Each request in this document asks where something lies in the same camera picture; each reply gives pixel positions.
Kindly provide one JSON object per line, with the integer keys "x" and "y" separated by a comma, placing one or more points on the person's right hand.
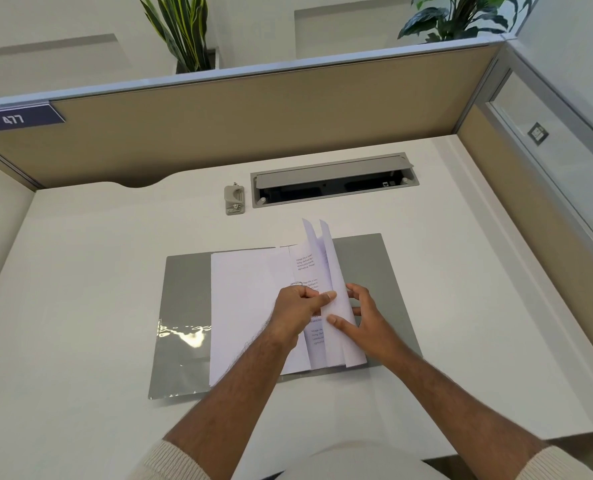
{"x": 376, "y": 334}

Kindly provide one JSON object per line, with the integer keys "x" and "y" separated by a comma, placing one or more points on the person's left hand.
{"x": 296, "y": 312}

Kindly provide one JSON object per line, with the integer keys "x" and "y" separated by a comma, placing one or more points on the grey ring binder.
{"x": 371, "y": 264}

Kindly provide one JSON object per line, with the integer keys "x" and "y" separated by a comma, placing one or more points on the gray hole punch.
{"x": 235, "y": 199}

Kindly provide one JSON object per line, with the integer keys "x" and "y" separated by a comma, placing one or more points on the person's left forearm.
{"x": 226, "y": 394}

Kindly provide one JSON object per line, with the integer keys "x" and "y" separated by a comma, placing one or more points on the person's right forearm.
{"x": 461, "y": 409}

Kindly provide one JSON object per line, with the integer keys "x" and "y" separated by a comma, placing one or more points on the cream knit sweater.
{"x": 361, "y": 464}

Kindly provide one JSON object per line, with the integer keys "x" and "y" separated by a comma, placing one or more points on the wide beige partition panel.
{"x": 276, "y": 124}

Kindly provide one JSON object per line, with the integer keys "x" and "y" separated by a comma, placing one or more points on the beige side partition panel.
{"x": 526, "y": 219}

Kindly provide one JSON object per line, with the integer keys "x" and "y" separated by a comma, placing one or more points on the white planter box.
{"x": 214, "y": 59}

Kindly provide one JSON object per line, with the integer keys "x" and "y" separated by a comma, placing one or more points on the gray framed glass panel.
{"x": 571, "y": 119}

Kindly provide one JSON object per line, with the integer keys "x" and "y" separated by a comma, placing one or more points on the green snake plant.
{"x": 184, "y": 32}

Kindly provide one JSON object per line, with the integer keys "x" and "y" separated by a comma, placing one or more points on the dark green leafy plant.
{"x": 461, "y": 14}

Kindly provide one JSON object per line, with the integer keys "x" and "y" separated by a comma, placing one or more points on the blue number sign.
{"x": 14, "y": 119}

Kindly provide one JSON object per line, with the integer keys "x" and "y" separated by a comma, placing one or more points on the small square wall plate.
{"x": 538, "y": 133}

